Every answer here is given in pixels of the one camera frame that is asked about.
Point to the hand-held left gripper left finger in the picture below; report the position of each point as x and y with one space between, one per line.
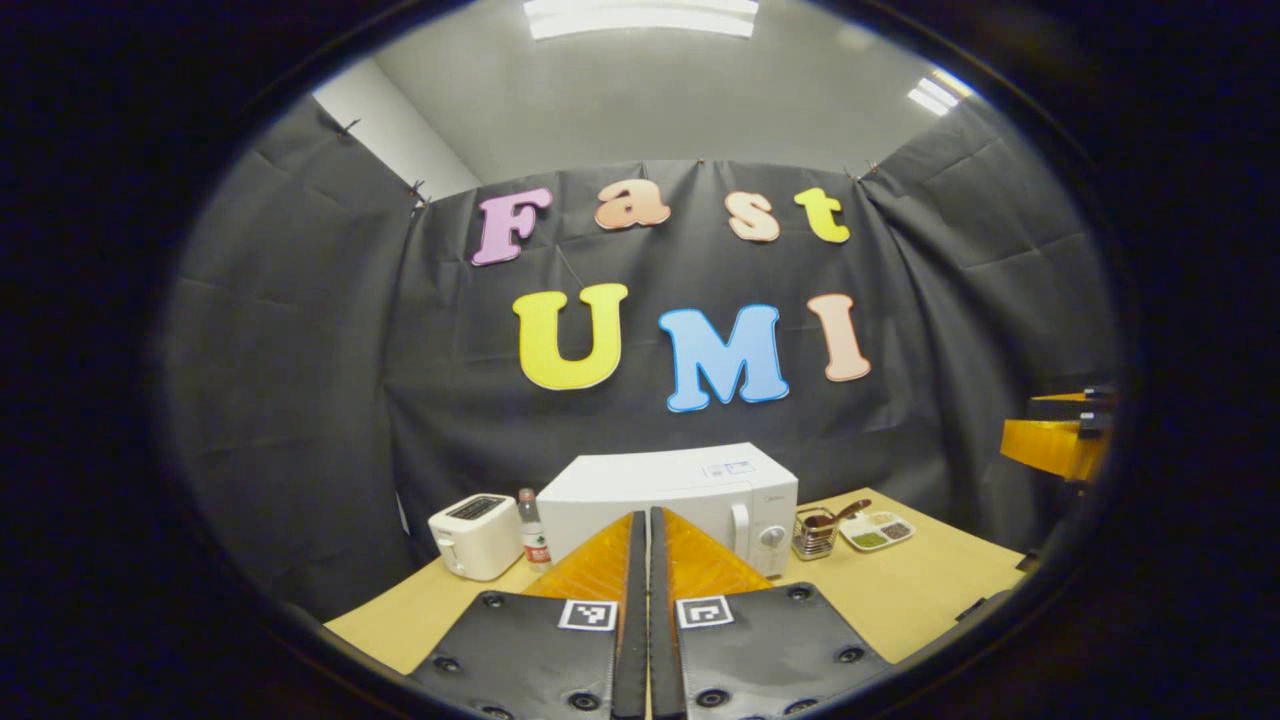
632 620

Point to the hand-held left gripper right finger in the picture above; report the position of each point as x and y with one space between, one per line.
662 620

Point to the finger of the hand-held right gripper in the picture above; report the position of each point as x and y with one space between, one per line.
1095 402
1050 448

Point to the white microwave oven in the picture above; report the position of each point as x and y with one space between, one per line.
660 480

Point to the clear water bottle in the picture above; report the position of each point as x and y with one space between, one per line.
534 535

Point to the white toaster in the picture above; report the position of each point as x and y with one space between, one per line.
478 540

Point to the divided white bean plate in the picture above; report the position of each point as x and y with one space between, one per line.
878 532

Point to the small ceiling light panel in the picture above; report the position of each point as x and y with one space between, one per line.
938 92

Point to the large ceiling light panel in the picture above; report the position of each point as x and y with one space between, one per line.
640 18

